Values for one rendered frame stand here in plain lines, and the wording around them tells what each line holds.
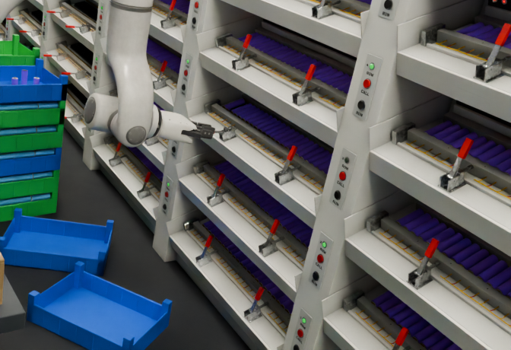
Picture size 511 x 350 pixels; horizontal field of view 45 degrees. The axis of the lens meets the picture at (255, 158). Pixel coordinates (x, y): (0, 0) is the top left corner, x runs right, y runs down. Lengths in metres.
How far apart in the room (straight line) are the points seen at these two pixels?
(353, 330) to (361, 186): 0.31
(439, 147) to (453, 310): 0.29
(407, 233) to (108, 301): 0.89
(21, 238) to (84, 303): 0.38
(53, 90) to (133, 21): 0.70
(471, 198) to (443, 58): 0.24
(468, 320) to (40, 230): 1.38
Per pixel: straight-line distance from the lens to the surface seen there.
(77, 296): 1.80
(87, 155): 2.58
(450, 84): 1.09
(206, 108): 1.78
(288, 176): 1.44
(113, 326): 1.70
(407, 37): 1.17
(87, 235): 2.06
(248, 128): 1.63
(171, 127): 1.50
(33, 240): 2.04
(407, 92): 1.22
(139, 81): 1.38
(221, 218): 1.66
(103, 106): 1.43
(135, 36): 1.39
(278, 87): 1.47
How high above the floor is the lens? 1.04
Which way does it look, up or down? 21 degrees down
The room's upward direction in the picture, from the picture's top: 12 degrees clockwise
